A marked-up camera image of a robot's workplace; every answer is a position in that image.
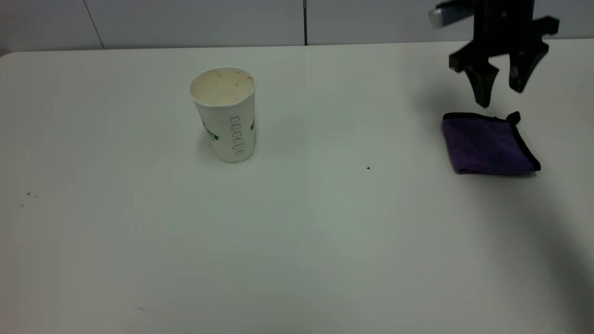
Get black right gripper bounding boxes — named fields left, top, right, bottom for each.
left=448, top=0, right=560, bottom=109

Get purple cloth with black trim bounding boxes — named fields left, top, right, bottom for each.
left=441, top=111, right=542, bottom=176

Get white paper coffee cup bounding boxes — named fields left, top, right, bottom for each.
left=189, top=67, right=257, bottom=164

